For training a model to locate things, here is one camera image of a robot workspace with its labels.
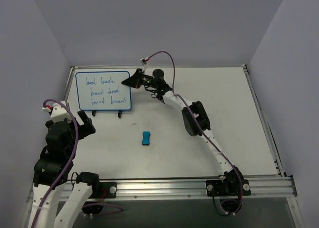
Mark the blue framed small whiteboard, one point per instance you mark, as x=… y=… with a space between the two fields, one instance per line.
x=103 y=91

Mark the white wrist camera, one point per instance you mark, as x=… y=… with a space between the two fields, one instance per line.
x=144 y=62
x=58 y=111

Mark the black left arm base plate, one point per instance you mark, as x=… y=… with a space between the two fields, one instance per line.
x=104 y=190

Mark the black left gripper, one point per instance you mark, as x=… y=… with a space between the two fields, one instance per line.
x=81 y=127

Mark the wire whiteboard stand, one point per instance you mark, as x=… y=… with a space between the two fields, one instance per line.
x=93 y=113

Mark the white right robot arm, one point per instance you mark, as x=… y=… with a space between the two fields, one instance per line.
x=196 y=123

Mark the aluminium front rail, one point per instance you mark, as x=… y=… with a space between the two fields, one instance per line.
x=196 y=188

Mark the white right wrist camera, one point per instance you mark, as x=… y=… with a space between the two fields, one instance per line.
x=144 y=62

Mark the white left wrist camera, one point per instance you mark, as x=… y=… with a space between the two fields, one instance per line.
x=58 y=111

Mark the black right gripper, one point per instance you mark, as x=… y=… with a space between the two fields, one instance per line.
x=139 y=78

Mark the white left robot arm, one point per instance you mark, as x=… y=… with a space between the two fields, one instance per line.
x=52 y=169

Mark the blue bone shaped eraser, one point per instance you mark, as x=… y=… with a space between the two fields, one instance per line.
x=145 y=138

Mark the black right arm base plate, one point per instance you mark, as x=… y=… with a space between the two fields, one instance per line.
x=219 y=188

